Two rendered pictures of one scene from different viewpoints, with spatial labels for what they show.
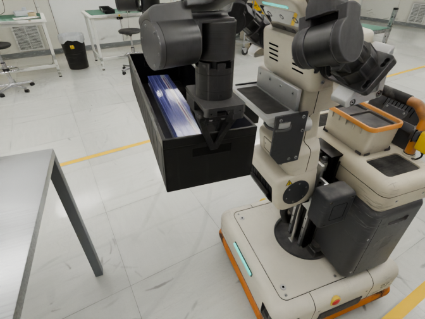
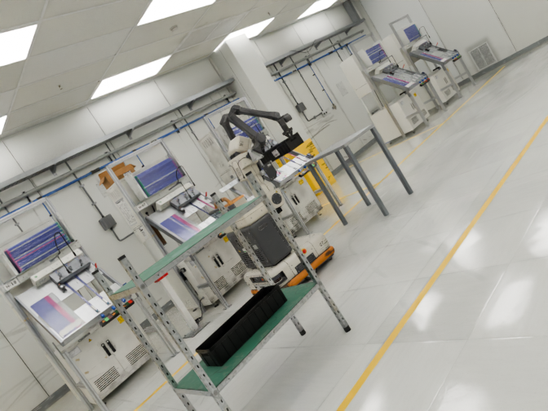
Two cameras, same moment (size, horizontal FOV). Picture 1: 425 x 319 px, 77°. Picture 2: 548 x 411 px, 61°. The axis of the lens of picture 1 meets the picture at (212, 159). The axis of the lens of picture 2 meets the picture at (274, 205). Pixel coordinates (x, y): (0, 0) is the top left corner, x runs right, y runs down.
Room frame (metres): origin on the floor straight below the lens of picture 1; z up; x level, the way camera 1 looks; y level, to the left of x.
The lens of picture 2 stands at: (5.04, -0.93, 1.16)
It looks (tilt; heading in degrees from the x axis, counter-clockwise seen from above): 6 degrees down; 171
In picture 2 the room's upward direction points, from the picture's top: 32 degrees counter-clockwise
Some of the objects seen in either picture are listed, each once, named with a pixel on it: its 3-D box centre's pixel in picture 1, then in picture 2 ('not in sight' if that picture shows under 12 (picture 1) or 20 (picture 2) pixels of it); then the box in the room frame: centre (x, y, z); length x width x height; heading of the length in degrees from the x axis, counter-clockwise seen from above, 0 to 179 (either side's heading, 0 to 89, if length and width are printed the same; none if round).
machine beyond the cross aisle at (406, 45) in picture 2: not in sight; (418, 63); (-3.67, 4.48, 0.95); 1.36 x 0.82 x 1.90; 30
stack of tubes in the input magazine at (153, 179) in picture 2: not in sight; (158, 177); (-0.39, -1.01, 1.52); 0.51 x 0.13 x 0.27; 120
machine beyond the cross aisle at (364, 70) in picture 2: not in sight; (383, 86); (-2.96, 3.21, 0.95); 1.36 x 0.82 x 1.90; 30
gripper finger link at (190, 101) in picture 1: (211, 121); not in sight; (0.41, 0.00, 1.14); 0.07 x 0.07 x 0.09; 20
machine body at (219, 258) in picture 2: not in sight; (208, 271); (-0.46, -1.12, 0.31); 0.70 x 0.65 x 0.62; 120
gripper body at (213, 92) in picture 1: (214, 82); not in sight; (0.40, 0.00, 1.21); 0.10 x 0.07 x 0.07; 20
